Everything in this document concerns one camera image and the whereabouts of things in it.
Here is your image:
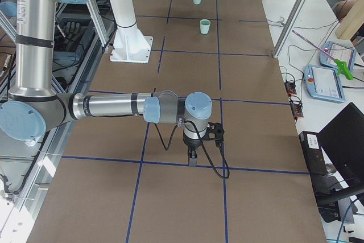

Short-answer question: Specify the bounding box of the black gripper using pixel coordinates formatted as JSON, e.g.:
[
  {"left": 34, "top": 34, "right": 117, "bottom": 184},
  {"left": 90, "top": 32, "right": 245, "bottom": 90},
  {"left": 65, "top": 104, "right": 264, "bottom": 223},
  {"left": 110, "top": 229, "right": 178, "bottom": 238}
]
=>
[{"left": 183, "top": 133, "right": 202, "bottom": 167}]

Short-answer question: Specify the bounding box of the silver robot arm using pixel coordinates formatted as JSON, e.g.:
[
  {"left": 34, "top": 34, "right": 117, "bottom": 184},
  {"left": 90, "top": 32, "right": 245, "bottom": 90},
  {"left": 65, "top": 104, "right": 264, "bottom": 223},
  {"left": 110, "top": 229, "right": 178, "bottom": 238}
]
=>
[{"left": 1, "top": 0, "right": 212, "bottom": 166}]

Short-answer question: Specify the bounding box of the brown paper table cover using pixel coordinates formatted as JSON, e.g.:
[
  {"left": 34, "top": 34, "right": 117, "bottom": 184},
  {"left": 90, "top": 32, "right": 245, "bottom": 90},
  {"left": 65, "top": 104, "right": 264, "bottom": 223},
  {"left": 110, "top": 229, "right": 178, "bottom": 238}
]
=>
[{"left": 28, "top": 0, "right": 325, "bottom": 242}]

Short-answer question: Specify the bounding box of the black computer box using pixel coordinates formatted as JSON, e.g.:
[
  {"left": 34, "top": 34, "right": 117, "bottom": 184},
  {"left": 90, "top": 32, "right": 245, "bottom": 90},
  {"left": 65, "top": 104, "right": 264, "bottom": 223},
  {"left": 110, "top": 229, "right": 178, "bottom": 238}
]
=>
[{"left": 299, "top": 131, "right": 328, "bottom": 176}]

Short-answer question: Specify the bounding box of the orange black power strip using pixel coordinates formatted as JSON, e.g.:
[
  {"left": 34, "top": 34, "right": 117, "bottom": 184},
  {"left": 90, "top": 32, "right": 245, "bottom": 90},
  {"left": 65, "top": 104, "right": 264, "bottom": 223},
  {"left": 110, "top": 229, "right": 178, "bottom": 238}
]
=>
[{"left": 284, "top": 81, "right": 297, "bottom": 96}]

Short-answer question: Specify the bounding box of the black monitor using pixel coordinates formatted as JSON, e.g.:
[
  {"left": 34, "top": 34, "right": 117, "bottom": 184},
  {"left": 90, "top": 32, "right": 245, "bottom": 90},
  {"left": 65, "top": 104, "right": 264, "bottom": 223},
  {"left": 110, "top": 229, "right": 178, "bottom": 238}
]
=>
[{"left": 318, "top": 102, "right": 363, "bottom": 186}]

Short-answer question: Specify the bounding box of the near blue teach pendant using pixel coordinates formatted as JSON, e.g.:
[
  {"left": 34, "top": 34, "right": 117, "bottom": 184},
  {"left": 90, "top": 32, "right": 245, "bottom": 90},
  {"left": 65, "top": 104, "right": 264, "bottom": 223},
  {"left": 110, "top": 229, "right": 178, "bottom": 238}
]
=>
[{"left": 304, "top": 64, "right": 346, "bottom": 103}]

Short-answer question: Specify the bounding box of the blue teach pendant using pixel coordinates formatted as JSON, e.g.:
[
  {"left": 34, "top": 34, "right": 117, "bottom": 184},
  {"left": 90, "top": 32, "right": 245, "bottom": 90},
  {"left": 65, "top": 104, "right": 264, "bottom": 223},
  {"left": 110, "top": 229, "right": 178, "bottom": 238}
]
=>
[
  {"left": 304, "top": 64, "right": 346, "bottom": 103},
  {"left": 319, "top": 41, "right": 357, "bottom": 72}
]

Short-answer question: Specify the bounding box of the far blue teach pendant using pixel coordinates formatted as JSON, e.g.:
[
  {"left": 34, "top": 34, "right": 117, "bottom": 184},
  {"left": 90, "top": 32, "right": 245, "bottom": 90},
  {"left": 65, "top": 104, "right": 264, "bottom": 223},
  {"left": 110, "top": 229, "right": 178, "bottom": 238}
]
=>
[{"left": 319, "top": 41, "right": 357, "bottom": 72}]

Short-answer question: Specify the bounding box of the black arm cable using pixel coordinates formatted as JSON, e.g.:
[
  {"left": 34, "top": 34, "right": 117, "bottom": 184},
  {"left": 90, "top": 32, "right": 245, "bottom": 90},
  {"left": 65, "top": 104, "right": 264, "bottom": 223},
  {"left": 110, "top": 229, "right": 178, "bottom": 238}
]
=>
[{"left": 153, "top": 120, "right": 230, "bottom": 180}]

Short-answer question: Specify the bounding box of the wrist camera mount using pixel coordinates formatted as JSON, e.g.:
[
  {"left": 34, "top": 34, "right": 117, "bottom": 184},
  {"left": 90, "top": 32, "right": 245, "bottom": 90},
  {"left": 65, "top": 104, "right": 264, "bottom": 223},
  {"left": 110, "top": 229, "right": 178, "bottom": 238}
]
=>
[{"left": 204, "top": 122, "right": 225, "bottom": 143}]

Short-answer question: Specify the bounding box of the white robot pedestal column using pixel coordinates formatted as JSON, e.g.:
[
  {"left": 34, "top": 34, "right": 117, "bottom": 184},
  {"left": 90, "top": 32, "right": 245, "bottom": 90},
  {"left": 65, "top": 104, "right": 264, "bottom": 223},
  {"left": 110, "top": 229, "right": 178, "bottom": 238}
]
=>
[{"left": 109, "top": 0, "right": 153, "bottom": 64}]

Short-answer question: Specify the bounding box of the aluminium frame post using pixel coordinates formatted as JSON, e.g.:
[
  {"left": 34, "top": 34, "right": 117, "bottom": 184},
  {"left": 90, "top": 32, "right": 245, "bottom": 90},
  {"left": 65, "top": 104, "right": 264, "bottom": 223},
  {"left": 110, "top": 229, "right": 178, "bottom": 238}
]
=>
[{"left": 272, "top": 0, "right": 306, "bottom": 58}]

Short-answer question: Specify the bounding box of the green handled reacher stick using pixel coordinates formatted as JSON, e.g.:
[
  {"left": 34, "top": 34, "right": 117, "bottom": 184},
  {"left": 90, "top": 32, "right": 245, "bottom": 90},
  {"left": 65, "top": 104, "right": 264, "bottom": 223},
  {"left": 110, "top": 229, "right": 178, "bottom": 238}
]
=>
[{"left": 292, "top": 30, "right": 354, "bottom": 80}]

